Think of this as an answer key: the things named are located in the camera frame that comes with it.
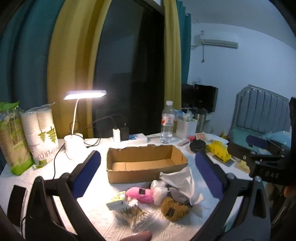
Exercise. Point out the pale yellow packet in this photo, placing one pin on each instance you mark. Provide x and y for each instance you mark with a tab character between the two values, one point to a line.
242	166

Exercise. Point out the white paper cup pack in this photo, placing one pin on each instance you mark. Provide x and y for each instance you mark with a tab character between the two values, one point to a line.
41	139

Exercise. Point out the white wall socket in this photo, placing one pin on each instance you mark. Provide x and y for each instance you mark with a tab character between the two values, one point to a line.
200	80

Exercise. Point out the black phone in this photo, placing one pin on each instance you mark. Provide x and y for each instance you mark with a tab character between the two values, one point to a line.
16	205

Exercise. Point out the light blue plastic bag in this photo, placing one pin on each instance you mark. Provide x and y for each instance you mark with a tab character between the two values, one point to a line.
278	138

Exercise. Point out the white desk lamp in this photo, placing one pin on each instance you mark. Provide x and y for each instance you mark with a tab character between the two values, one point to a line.
73	146

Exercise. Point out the grey fabric insole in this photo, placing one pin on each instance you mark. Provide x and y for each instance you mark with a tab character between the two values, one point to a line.
178	197

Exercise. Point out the blue and white box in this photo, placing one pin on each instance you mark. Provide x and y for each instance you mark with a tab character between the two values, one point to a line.
138	138

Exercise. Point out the black power adapter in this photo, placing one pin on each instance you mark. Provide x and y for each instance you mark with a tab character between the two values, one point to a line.
124	132

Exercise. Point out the green paper cup pack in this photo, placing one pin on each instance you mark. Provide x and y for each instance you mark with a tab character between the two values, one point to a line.
13	143

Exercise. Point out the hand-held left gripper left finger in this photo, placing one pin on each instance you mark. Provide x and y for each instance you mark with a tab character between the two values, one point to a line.
89	171

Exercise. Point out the cotton swab pack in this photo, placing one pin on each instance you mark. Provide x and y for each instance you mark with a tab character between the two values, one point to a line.
133	214

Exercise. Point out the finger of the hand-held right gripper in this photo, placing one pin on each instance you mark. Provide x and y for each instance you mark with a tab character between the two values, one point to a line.
238	149
256	140

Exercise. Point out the bundle of small packets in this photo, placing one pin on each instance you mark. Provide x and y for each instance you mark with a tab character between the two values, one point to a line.
182	114

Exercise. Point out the white plastic basket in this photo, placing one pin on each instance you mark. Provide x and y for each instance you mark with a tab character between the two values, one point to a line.
186	128

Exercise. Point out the clear water bottle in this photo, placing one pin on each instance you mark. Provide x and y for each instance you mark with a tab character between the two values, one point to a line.
167	125

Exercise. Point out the person's left hand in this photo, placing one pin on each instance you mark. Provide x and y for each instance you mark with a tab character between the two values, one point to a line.
137	237

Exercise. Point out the black monitor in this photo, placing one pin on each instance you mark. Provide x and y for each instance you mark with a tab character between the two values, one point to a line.
201	97

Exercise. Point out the yellow plush toy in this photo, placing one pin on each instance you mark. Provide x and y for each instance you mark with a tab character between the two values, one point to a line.
218	150

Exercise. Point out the cardboard box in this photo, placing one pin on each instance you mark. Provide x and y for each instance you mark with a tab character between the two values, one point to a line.
138	176

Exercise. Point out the teal curtain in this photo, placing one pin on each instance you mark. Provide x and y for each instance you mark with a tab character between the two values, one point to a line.
185	41
27	58

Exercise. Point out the small tissue pack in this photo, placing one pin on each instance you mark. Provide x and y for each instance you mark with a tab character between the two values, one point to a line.
115	202

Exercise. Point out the clear plastic bag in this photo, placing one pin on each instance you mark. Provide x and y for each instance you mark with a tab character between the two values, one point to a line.
159	192

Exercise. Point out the steel thermos flask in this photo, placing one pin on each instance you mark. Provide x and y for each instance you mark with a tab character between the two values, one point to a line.
200	120

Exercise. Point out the grey padded headboard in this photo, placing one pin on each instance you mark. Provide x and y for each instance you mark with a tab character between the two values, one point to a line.
261	109

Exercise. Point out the person's right hand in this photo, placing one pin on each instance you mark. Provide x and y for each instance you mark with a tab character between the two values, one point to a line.
290	191

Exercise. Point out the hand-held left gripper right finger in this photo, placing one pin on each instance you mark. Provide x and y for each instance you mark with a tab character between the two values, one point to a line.
209	176

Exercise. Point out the brown plush toy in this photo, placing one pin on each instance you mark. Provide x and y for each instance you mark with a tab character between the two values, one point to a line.
173	208

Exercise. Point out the white air conditioner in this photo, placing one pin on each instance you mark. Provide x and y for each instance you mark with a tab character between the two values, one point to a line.
218	42

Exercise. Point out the white charger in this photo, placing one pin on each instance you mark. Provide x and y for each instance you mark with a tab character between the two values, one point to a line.
116	135

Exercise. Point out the black round case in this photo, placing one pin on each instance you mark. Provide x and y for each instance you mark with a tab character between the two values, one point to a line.
197	146

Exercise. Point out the pink plush toy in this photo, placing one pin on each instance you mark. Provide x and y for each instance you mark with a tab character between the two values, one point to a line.
138	195

